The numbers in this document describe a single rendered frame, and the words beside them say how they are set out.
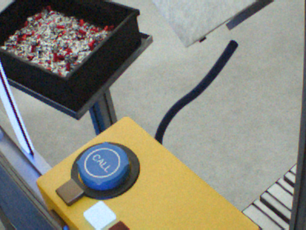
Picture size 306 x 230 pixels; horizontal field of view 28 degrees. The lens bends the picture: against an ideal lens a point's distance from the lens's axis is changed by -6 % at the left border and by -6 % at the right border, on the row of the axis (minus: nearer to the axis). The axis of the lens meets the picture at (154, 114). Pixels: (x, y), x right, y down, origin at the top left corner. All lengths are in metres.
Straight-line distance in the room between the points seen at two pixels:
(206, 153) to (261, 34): 0.54
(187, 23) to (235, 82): 1.25
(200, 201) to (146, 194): 0.04
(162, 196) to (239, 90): 1.54
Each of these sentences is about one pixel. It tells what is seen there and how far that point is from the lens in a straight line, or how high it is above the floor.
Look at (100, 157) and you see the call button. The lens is 0.50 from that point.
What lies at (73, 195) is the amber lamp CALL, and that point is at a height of 1.08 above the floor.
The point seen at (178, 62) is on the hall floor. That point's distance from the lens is 2.12.
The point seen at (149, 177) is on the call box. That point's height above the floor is 1.07.
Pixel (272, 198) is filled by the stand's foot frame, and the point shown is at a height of 0.08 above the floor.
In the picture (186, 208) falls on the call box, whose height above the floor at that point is 1.07.
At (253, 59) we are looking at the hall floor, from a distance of 2.12.
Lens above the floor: 1.47
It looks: 48 degrees down
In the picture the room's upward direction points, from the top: 11 degrees counter-clockwise
